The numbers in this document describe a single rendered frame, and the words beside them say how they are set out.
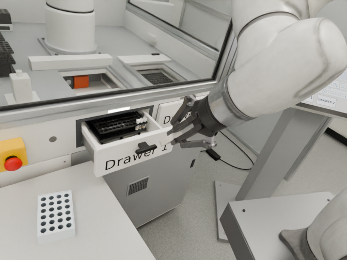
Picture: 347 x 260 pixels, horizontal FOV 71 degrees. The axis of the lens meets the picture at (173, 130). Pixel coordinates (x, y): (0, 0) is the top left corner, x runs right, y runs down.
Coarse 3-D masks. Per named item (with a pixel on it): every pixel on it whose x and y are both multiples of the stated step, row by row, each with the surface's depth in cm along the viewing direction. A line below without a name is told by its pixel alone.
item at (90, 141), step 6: (144, 114) 93; (150, 120) 91; (84, 126) 79; (150, 126) 91; (156, 126) 88; (84, 132) 77; (90, 132) 86; (144, 132) 93; (84, 138) 78; (90, 138) 75; (96, 138) 84; (84, 144) 79; (90, 144) 75; (96, 144) 73; (90, 150) 76
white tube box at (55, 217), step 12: (60, 192) 69; (48, 204) 65; (60, 204) 66; (72, 204) 66; (48, 216) 62; (60, 216) 63; (72, 216) 64; (48, 228) 60; (60, 228) 62; (72, 228) 61; (48, 240) 60
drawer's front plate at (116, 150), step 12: (156, 132) 79; (108, 144) 69; (120, 144) 71; (132, 144) 74; (156, 144) 82; (168, 144) 86; (96, 156) 68; (108, 156) 71; (120, 156) 74; (132, 156) 77; (144, 156) 81; (156, 156) 86; (96, 168) 70; (120, 168) 77
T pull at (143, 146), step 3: (144, 141) 77; (138, 144) 75; (141, 144) 75; (144, 144) 75; (147, 144) 76; (153, 144) 76; (141, 147) 74; (144, 147) 74; (147, 147) 74; (150, 147) 75; (153, 147) 75; (156, 147) 76; (138, 150) 72; (141, 150) 73; (144, 150) 73; (147, 150) 74; (150, 150) 75; (138, 153) 72; (141, 153) 73
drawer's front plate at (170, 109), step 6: (198, 96) 106; (204, 96) 108; (174, 102) 97; (180, 102) 99; (162, 108) 94; (168, 108) 96; (174, 108) 98; (162, 114) 96; (168, 114) 98; (174, 114) 100; (186, 114) 106; (156, 120) 97; (162, 120) 98; (168, 120) 100; (162, 126) 100
